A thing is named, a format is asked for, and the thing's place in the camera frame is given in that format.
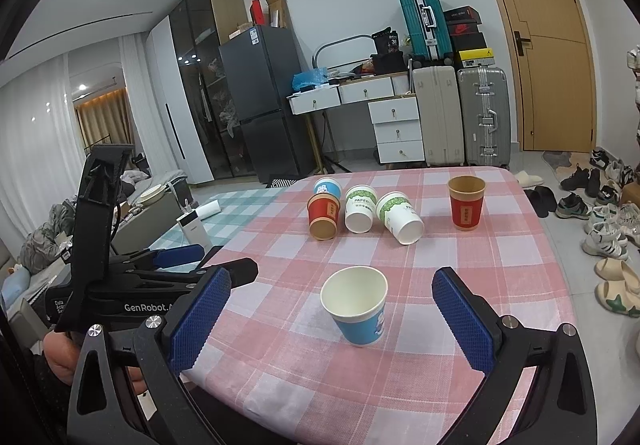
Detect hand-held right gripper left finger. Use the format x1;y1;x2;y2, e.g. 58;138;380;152
67;267;233;445

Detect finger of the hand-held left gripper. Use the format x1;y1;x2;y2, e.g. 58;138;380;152
192;258;259;293
122;245;221;272

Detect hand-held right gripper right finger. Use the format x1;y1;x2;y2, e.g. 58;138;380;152
431;266;601;445

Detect blue paper cup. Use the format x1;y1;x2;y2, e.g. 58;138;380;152
320;266;389;348
313;178;344;198

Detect red paper cup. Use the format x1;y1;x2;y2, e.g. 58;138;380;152
447;176;487;232
307;194;341;241

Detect white green-print paper cup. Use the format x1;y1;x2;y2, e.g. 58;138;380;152
376;192;425;246
344;185;378;234

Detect person's left hand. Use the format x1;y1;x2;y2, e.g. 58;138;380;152
42;330;84;384

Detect white power bank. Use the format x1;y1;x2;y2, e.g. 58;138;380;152
176;211;208;248

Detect grey sofa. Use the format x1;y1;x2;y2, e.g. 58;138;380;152
0;168;193;326

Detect pile of clothes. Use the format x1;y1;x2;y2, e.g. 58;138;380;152
20;200;76;271

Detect green checkered cloth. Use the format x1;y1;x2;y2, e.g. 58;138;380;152
150;188;286;251

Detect pink checkered tablecloth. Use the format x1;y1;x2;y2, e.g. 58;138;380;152
177;166;568;445

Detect white sheer curtain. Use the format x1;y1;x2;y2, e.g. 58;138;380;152
0;32;151;246

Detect brown curtain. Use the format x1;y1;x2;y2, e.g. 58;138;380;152
75;90;133;146

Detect white wardrobe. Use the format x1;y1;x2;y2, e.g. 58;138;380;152
145;15;213;184

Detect row of shoes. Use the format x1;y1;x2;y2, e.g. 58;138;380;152
555;148;640;318

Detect dark grey refrigerator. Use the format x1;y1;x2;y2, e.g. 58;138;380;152
218;24;316;184

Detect grey floor mat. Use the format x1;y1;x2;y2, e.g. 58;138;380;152
542;151;593;171

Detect blue plastic bag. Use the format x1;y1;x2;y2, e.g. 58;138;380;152
292;68;328;92

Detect dark glass cabinet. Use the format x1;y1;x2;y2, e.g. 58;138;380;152
168;0;251;183

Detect silver suitcase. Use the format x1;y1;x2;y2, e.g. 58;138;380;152
456;66;512;170

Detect beige suitcase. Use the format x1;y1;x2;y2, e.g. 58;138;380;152
411;65;463;168

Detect white desk with drawers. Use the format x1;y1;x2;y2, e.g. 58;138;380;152
287;72;426;166

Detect tall cardboard box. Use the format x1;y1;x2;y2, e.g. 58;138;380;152
266;0;288;29

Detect wooden door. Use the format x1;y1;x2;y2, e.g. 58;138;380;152
465;0;598;153

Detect black bag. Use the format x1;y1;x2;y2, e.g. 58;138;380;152
371;29;405;74

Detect yellow and black shoe box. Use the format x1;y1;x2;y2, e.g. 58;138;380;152
457;48;496;68

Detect large black shoe box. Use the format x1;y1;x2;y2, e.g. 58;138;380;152
450;32;493;51

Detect teal suitcase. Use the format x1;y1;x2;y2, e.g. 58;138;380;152
396;0;455;66

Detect grey oval mirror frame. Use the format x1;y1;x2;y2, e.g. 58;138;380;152
313;39;376;71

